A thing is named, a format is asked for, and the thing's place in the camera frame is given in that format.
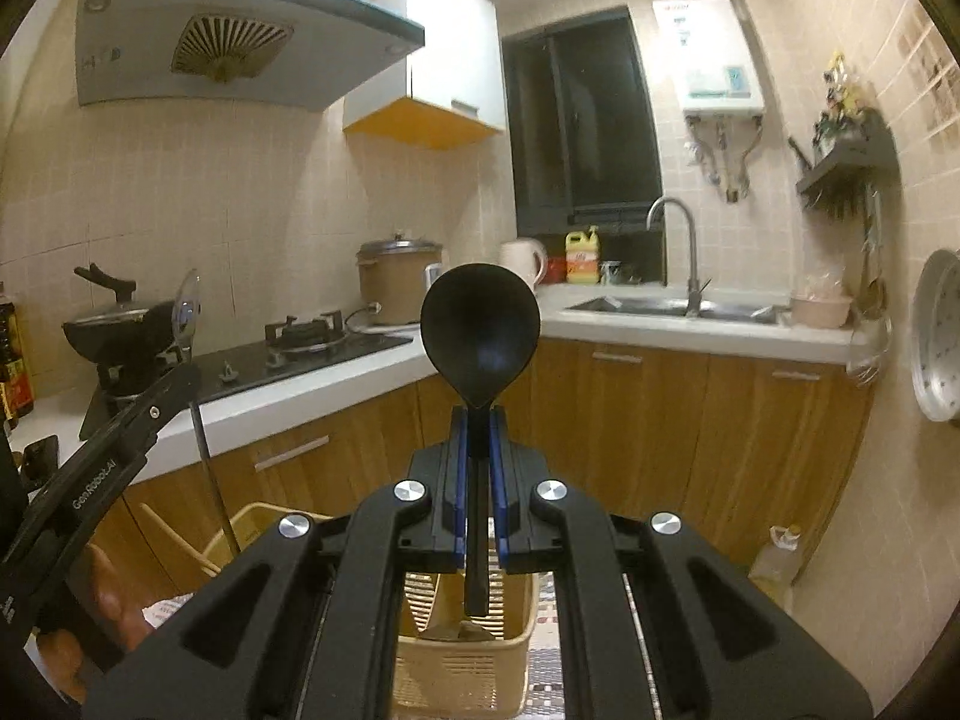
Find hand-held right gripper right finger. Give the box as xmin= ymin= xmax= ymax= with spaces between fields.
xmin=489 ymin=405 xmax=875 ymax=720

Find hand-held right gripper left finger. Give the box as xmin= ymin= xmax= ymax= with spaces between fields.
xmin=81 ymin=405 xmax=472 ymax=720

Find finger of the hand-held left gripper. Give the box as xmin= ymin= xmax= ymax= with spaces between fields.
xmin=0 ymin=364 xmax=200 ymax=593

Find beige plastic utensil basket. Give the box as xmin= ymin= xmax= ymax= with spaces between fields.
xmin=202 ymin=501 xmax=542 ymax=717

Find black ladle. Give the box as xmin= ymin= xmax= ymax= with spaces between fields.
xmin=420 ymin=262 xmax=541 ymax=618

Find metal-handled skimmer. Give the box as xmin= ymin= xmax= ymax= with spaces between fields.
xmin=172 ymin=268 xmax=241 ymax=554

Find person's left hand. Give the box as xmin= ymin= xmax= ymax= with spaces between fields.
xmin=37 ymin=542 xmax=152 ymax=700

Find black power bank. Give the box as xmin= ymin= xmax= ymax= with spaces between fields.
xmin=22 ymin=435 xmax=61 ymax=487

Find dark soy sauce bottle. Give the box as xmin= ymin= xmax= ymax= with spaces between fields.
xmin=0 ymin=281 xmax=35 ymax=421

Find black wok with lid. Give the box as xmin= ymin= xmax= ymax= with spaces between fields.
xmin=61 ymin=264 xmax=181 ymax=368

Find kitchen counter with wooden cabinets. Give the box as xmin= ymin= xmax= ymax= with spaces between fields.
xmin=0 ymin=281 xmax=878 ymax=616

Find black gas stove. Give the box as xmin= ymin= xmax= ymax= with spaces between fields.
xmin=79 ymin=311 xmax=415 ymax=440

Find brown rice cooker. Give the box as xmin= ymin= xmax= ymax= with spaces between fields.
xmin=355 ymin=236 xmax=445 ymax=327

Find steel sink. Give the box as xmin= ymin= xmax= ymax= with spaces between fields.
xmin=564 ymin=294 xmax=785 ymax=325

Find cream electric kettle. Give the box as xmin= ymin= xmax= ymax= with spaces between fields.
xmin=499 ymin=238 xmax=548 ymax=293

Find yellow detergent bottle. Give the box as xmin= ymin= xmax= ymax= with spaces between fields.
xmin=565 ymin=225 xmax=602 ymax=284

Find yellow oil bottle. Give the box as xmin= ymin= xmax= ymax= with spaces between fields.
xmin=748 ymin=525 xmax=802 ymax=612

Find steel faucet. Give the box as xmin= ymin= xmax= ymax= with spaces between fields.
xmin=646 ymin=196 xmax=710 ymax=317

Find pink bowl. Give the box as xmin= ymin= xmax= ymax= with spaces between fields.
xmin=789 ymin=292 xmax=854 ymax=329

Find dark window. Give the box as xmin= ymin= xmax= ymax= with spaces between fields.
xmin=501 ymin=6 xmax=667 ymax=237

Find clear plastic bag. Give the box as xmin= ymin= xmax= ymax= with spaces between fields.
xmin=799 ymin=270 xmax=847 ymax=299

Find water heater pipes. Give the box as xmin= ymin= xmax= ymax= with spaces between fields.
xmin=686 ymin=116 xmax=762 ymax=203

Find hanging brass ladle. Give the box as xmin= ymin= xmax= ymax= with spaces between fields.
xmin=861 ymin=187 xmax=890 ymax=317

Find grey range hood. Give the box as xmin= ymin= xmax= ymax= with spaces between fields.
xmin=75 ymin=0 xmax=426 ymax=112

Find round metal steamer tray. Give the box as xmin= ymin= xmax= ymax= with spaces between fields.
xmin=911 ymin=249 xmax=960 ymax=422

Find white water heater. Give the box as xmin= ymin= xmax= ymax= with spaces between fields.
xmin=651 ymin=0 xmax=766 ymax=119

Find row of condiment bottles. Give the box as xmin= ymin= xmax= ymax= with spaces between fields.
xmin=814 ymin=52 xmax=871 ymax=155

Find white and yellow wall cabinet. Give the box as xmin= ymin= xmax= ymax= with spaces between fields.
xmin=343 ymin=0 xmax=505 ymax=151

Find grey wall spice rack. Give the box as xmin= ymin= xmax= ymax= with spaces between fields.
xmin=795 ymin=109 xmax=897 ymax=211

